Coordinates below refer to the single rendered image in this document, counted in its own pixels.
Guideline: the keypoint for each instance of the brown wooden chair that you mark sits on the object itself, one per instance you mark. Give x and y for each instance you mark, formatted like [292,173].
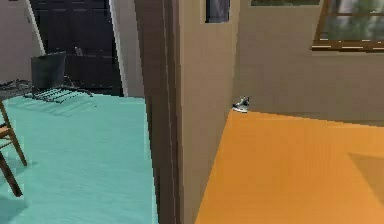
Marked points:
[9,146]

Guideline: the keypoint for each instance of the small black white object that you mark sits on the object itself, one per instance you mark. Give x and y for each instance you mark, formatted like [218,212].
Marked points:
[241,104]

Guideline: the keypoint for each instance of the black room door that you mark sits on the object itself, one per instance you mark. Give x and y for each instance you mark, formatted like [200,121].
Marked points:
[83,40]

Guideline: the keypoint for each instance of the dark framed wall picture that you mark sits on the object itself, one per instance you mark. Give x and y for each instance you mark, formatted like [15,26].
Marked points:
[217,10]

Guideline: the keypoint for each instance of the brown framed window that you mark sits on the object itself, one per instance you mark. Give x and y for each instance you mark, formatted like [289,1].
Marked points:
[353,25]

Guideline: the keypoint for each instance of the brown wooden door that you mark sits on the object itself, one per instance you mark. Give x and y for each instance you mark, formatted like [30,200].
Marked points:
[160,110]

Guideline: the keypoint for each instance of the green framed wall picture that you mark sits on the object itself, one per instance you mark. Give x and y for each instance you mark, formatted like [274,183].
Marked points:
[285,2]

